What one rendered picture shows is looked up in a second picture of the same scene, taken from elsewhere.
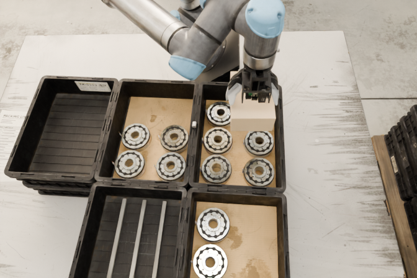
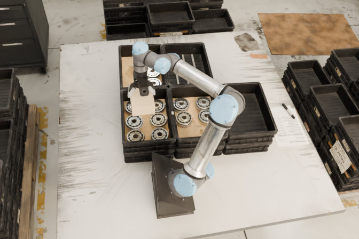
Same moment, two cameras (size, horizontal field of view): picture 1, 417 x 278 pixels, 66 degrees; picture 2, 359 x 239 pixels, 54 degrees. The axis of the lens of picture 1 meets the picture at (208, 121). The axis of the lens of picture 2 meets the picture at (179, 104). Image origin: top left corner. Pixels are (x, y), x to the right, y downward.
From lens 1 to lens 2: 1.88 m
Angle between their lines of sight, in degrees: 67
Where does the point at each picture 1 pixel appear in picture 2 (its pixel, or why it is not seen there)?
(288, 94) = (112, 183)
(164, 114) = (195, 134)
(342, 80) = (68, 201)
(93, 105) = not seen: hidden behind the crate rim
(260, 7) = (142, 44)
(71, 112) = (253, 129)
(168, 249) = (172, 77)
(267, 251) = (127, 80)
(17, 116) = (296, 142)
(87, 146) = not seen: hidden behind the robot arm
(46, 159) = (251, 103)
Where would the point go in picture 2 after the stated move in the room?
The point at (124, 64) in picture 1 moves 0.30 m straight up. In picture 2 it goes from (247, 192) to (259, 167)
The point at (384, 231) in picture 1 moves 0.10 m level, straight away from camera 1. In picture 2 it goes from (64, 110) to (49, 116)
